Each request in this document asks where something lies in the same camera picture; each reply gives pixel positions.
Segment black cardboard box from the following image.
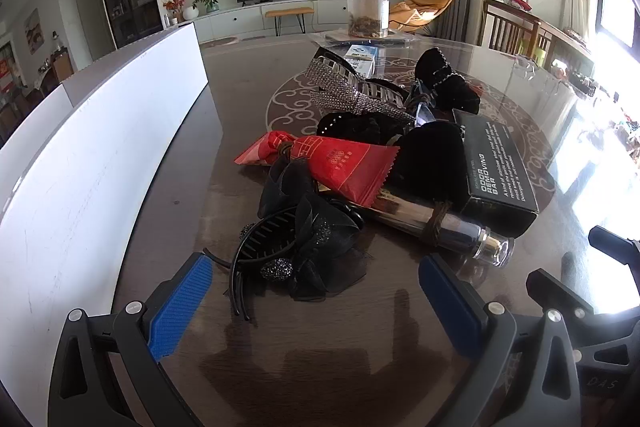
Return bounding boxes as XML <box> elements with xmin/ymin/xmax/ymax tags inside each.
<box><xmin>452</xmin><ymin>109</ymin><xmax>540</xmax><ymax>238</ymax></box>

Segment black velvet rhinestone hair bow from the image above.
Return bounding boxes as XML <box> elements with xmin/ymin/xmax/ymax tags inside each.
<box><xmin>317</xmin><ymin>112</ymin><xmax>408</xmax><ymax>146</ymax></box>

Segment orange lounge chair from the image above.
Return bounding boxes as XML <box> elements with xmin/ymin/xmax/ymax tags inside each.
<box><xmin>387</xmin><ymin>0</ymin><xmax>458</xmax><ymax>35</ymax></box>

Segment clear jar with black lid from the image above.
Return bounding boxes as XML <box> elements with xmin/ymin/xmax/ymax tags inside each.
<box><xmin>346</xmin><ymin>0</ymin><xmax>390</xmax><ymax>39</ymax></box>

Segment dark wooden desktop with pattern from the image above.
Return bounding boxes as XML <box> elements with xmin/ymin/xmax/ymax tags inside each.
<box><xmin>110</xmin><ymin>27</ymin><xmax>640</xmax><ymax>427</ymax></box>

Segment blue white medicine box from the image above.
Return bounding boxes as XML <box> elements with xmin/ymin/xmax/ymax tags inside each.
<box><xmin>344</xmin><ymin>44</ymin><xmax>381</xmax><ymax>78</ymax></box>

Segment silver rhinestone bow hair claw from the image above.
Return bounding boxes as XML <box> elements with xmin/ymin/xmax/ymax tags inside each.
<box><xmin>300</xmin><ymin>47</ymin><xmax>417</xmax><ymax>124</ymax></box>

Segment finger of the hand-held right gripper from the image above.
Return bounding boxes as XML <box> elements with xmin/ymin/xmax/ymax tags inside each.
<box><xmin>526</xmin><ymin>269</ymin><xmax>598</xmax><ymax>320</ymax></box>
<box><xmin>588</xmin><ymin>225</ymin><xmax>640</xmax><ymax>260</ymax></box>

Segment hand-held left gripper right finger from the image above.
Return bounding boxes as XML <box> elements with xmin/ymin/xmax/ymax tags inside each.
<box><xmin>418</xmin><ymin>253</ymin><xmax>583</xmax><ymax>427</ymax></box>

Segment white television cabinet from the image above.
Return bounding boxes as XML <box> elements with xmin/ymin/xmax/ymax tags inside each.
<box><xmin>192</xmin><ymin>0</ymin><xmax>351</xmax><ymax>42</ymax></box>

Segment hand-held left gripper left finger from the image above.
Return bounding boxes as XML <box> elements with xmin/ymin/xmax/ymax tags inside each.
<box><xmin>47</xmin><ymin>252</ymin><xmax>213</xmax><ymax>427</ymax></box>

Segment black lace flower hair clip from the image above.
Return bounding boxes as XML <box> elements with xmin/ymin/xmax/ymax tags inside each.
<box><xmin>202</xmin><ymin>157</ymin><xmax>370</xmax><ymax>323</ymax></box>

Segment red flowers in vase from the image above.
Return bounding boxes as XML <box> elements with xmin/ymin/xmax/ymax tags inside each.
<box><xmin>162</xmin><ymin>0</ymin><xmax>188</xmax><ymax>22</ymax></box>

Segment plastic wrapped flat tray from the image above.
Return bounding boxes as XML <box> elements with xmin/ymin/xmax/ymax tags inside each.
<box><xmin>307</xmin><ymin>29</ymin><xmax>418</xmax><ymax>50</ymax></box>

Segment framed wall painting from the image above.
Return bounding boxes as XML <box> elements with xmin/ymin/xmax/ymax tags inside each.
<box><xmin>24</xmin><ymin>8</ymin><xmax>46</xmax><ymax>48</ymax></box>

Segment white door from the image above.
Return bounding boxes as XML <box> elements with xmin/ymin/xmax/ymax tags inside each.
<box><xmin>74</xmin><ymin>0</ymin><xmax>101</xmax><ymax>62</ymax></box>

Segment clear blue plastic clip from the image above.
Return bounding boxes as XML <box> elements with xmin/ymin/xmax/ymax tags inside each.
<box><xmin>411</xmin><ymin>79</ymin><xmax>437</xmax><ymax>128</ymax></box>

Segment brown braided hair tie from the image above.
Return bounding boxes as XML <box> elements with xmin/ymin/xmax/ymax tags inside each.
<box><xmin>421</xmin><ymin>201</ymin><xmax>454</xmax><ymax>249</ymax></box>

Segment wooden bench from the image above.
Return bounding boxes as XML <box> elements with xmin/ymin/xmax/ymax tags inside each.
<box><xmin>265</xmin><ymin>7</ymin><xmax>315</xmax><ymax>36</ymax></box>

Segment plain black velvet hair bow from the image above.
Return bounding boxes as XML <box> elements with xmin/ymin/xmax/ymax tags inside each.
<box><xmin>387</xmin><ymin>121</ymin><xmax>468</xmax><ymax>214</ymax></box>

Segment clear plastic tray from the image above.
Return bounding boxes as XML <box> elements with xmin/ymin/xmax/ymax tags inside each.
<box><xmin>510</xmin><ymin>54</ymin><xmax>548</xmax><ymax>80</ymax></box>

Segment black beaded hair bow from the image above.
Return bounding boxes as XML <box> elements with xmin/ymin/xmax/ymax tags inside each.
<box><xmin>412</xmin><ymin>48</ymin><xmax>482</xmax><ymax>114</ymax></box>

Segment red foil packet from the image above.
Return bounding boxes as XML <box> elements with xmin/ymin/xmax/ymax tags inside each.
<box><xmin>234</xmin><ymin>131</ymin><xmax>402</xmax><ymax>208</ymax></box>

